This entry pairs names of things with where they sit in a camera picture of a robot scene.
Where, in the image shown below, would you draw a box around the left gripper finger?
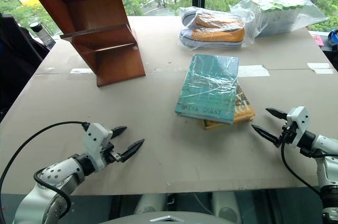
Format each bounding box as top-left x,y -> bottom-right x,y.
110,126 -> 128,141
121,138 -> 145,163

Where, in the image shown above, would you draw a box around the white and green bagged item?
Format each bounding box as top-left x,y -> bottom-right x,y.
249,0 -> 307,35

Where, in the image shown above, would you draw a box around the orange sneaker standing upright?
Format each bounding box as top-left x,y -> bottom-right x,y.
179,26 -> 246,49

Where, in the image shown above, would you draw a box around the wide white tape strip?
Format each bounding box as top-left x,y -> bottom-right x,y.
237,64 -> 271,78

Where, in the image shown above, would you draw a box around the yellow sneakers in plastic bag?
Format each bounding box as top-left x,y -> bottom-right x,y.
176,5 -> 257,51

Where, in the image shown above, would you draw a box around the orange sneaker lying sideways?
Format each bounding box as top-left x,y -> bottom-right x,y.
181,10 -> 245,31

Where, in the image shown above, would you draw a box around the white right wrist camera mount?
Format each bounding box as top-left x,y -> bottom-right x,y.
286,106 -> 310,149

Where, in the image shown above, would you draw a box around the white tape patch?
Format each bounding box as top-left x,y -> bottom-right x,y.
306,62 -> 335,75

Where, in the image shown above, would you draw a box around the small white tape strip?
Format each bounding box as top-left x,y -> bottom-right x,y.
69,68 -> 95,75

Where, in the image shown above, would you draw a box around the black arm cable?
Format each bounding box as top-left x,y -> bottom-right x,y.
0,120 -> 89,219
280,128 -> 322,196

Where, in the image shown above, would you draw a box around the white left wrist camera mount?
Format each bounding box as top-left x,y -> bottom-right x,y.
83,123 -> 114,170

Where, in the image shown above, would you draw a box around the clear bottle with black cap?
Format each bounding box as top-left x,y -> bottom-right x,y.
29,22 -> 57,49

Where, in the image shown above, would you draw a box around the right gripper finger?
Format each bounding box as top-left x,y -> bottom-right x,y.
265,107 -> 289,123
251,124 -> 281,147

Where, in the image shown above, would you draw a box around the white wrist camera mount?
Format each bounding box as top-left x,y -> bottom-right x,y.
286,106 -> 310,149
83,123 -> 114,170

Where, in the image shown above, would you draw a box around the brown wooden shelf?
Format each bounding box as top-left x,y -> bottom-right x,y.
17,0 -> 147,88

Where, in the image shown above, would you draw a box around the grey rounded body panel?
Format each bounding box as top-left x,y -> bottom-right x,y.
98,210 -> 239,224

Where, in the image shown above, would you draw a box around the white rounded shell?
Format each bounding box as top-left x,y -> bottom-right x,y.
133,193 -> 167,216
212,191 -> 244,223

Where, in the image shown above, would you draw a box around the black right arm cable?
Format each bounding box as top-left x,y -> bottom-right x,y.
280,128 -> 322,196

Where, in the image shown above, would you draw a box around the pink paper item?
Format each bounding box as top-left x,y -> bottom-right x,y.
311,33 -> 325,48

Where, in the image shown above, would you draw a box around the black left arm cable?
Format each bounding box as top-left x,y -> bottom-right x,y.
0,120 -> 89,219

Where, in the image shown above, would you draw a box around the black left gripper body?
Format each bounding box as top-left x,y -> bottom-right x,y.
104,141 -> 127,165

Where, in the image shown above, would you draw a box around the blue object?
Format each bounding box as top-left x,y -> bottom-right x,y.
327,29 -> 338,48

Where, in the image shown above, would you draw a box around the yellow book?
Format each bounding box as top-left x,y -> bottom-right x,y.
202,81 -> 256,130

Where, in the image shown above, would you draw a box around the black chair with dark cloth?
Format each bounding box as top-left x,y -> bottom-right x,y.
0,12 -> 51,122

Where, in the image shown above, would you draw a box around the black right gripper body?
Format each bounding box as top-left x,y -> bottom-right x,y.
275,120 -> 298,148

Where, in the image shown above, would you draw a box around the teal hardcover book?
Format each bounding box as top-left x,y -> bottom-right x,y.
174,54 -> 240,125

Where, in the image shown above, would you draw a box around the large clear plastic bag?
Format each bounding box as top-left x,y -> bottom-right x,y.
229,0 -> 329,39

